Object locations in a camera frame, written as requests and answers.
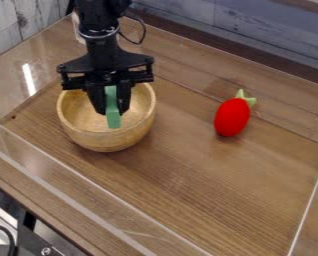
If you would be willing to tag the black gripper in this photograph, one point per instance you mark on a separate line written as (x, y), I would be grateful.
(106, 65)

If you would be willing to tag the long green block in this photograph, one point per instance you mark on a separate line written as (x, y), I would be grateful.
(112, 108)

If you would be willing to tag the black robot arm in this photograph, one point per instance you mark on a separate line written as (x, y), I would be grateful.
(100, 16)

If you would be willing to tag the brown wooden bowl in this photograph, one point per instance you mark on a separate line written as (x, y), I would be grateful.
(88, 128)

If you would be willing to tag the red toy strawberry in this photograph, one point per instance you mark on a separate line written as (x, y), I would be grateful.
(233, 114)

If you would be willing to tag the clear acrylic tray wall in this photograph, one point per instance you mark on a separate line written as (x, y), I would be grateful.
(104, 225)

